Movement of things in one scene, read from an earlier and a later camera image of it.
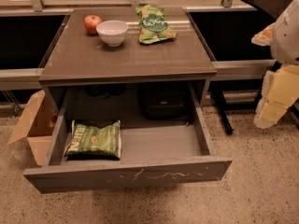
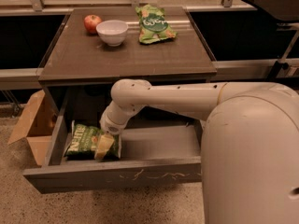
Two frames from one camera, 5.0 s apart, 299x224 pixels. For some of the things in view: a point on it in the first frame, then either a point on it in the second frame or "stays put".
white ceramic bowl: (112, 32) stays put
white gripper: (286, 36) -> (109, 127)
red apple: (91, 22) stays put
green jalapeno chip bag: (102, 143) stays put
